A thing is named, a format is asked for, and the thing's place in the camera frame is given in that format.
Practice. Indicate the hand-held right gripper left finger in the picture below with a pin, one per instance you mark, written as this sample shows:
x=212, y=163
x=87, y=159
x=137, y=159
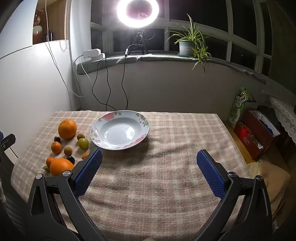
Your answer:
x=89, y=172

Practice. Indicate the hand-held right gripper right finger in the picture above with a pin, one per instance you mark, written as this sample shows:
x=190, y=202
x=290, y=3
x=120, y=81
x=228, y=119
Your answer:
x=211, y=173

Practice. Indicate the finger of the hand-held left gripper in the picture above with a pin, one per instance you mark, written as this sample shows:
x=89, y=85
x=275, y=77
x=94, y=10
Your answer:
x=8, y=140

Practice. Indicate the large orange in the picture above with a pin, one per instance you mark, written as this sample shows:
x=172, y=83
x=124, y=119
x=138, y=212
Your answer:
x=67, y=128
x=61, y=167

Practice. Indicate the small tangerine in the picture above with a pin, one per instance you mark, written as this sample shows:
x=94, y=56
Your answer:
x=56, y=147
x=49, y=161
x=85, y=156

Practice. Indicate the floral white plate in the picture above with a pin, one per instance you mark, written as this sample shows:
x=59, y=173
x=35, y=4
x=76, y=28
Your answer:
x=119, y=132

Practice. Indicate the dark plum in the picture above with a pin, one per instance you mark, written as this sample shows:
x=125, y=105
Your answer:
x=71, y=159
x=57, y=139

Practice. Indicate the small green fruit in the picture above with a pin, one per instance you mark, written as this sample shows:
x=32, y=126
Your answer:
x=83, y=143

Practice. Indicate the brown kiwi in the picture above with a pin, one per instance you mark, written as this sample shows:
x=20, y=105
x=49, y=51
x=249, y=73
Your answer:
x=68, y=150
x=80, y=136

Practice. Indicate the small green leaf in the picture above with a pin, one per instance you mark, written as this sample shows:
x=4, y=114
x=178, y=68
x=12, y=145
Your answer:
x=46, y=169

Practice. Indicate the white partition board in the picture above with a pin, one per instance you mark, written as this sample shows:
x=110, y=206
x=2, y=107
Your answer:
x=32, y=88

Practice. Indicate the plaid beige blanket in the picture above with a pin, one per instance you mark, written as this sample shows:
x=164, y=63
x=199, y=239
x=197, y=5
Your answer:
x=150, y=178

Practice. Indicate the tan cushion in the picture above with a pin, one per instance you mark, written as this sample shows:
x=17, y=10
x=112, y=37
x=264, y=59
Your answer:
x=272, y=183

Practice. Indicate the red cardboard box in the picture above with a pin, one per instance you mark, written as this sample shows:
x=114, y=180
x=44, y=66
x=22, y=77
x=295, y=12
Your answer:
x=256, y=126

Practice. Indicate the green printed bag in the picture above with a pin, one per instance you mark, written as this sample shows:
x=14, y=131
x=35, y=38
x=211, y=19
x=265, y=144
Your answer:
x=235, y=109

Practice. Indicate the white lace cloth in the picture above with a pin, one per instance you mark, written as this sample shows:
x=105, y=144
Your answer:
x=284, y=111

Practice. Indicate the red and white vase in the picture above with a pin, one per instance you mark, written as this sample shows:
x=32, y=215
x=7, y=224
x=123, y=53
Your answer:
x=38, y=30

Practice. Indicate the white power strip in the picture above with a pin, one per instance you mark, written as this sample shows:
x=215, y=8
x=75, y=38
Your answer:
x=92, y=53

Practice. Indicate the grey windowsill cloth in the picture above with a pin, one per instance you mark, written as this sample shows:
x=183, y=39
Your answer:
x=161, y=58

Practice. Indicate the potted spider plant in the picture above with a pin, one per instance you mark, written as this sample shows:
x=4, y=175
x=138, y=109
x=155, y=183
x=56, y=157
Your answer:
x=186, y=47

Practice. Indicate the black tripod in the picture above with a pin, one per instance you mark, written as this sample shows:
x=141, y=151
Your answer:
x=139, y=39

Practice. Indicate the dark green curtain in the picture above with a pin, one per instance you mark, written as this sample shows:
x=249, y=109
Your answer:
x=281, y=46

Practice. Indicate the white window frame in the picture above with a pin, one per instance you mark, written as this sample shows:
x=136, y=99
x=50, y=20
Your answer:
x=233, y=25

